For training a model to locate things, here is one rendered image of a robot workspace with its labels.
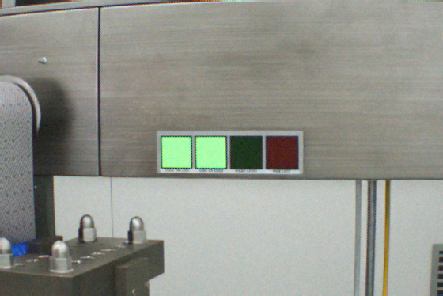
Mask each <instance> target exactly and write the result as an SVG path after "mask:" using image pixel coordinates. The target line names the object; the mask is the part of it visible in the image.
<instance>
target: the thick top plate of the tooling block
mask: <svg viewBox="0 0 443 296"><path fill-rule="evenodd" d="M127 240H128V238H124V237H97V240H93V241H79V240H78V237H76V238H74V239H69V240H67V241H64V242H65V243H66V245H67V246H68V249H69V256H70V257H71V262H72V267H73V269H74V271H72V272H68V273H57V272H51V271H50V257H52V254H51V250H49V251H47V252H43V253H41V254H39V253H30V252H29V253H26V254H24V255H23V254H22V255H19V256H16V257H14V262H15V264H16V267H15V268H11V269H8V268H6V269H0V296H116V288H115V267H116V266H118V265H120V264H122V263H124V262H126V261H128V260H131V259H133V258H135V257H142V258H148V269H149V279H150V280H151V279H153V278H155V277H158V276H159V275H162V274H164V273H165V262H164V240H150V239H147V241H148V242H147V243H144V244H133V243H128V242H127Z"/></svg>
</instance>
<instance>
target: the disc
mask: <svg viewBox="0 0 443 296"><path fill-rule="evenodd" d="M0 82H10V83H13V84H15V85H17V86H18V87H20V88H21V89H22V91H23V92H24V93H25V95H26V97H27V98H28V102H29V103H30V106H31V109H32V143H33V142H34V140H35V138H36V136H37V134H38V131H39V129H40V106H39V102H38V98H37V96H36V94H35V93H34V92H33V91H32V88H31V87H30V86H29V85H28V84H27V83H26V82H25V81H24V80H22V79H20V78H19V77H14V76H10V75H1V76H0Z"/></svg>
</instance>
